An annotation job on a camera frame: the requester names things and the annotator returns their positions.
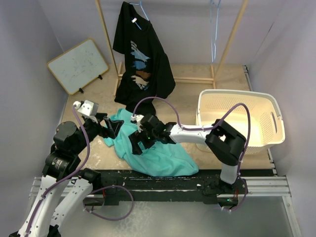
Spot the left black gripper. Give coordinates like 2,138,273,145
73,112,123,154

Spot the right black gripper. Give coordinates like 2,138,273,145
130,126,159,154

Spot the teal t shirt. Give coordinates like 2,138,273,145
104,109,198,177

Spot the black t shirt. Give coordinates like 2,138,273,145
113,1,176,115

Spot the blue hanger of black shirt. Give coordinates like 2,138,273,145
129,0,150,30

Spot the light blue wire hanger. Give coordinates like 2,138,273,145
209,0,221,63

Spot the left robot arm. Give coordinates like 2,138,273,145
11,113,124,237

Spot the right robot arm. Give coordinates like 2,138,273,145
129,114,246,193

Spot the wooden clothes rack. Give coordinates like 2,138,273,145
95,0,248,95

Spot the small whiteboard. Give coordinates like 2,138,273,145
47,39,109,95

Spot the white laundry basket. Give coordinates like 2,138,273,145
196,89,285,155

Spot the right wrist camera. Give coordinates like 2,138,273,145
130,115,144,133

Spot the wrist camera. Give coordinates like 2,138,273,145
130,115,144,133
73,100,99,123

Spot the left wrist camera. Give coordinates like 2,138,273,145
73,100,99,123

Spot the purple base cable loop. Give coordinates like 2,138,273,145
82,184,135,221

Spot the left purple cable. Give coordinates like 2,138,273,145
24,103,90,235

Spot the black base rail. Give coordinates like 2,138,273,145
84,170,248,206

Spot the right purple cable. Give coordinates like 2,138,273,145
132,96,251,178

